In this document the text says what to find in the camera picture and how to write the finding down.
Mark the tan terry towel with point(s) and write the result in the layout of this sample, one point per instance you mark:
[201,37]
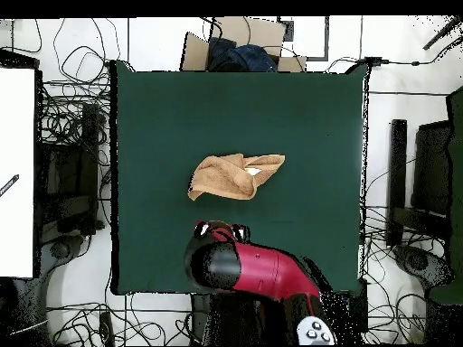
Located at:
[224,177]

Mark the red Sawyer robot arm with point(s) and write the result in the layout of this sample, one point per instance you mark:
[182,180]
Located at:
[267,267]

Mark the dark green table cloth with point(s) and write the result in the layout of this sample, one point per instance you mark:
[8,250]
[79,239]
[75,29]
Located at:
[253,115]

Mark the black power strip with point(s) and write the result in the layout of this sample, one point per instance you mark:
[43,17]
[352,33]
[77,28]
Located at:
[106,329]

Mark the grey round base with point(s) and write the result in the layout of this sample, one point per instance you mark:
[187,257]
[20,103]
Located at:
[61,251]
[421,264]

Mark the dark blue clothes pile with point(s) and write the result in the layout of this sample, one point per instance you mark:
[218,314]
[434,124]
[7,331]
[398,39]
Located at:
[249,58]

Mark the black upright bar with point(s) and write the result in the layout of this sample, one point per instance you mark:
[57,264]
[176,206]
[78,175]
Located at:
[397,173]

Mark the brown cardboard box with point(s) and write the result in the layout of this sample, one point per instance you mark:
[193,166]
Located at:
[260,32]

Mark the black marker pen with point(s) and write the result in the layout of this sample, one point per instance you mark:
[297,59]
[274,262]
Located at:
[9,185]

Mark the white board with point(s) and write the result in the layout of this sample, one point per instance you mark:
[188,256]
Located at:
[16,144]

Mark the black power adapter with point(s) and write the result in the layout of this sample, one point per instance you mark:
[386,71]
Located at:
[373,61]

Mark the green cloth covered stand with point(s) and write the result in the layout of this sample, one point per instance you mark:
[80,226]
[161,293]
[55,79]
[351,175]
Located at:
[456,217]

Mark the black rod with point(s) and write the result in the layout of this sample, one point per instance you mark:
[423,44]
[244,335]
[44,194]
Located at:
[443,33]

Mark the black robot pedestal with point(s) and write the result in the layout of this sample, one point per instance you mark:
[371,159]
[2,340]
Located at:
[231,318]

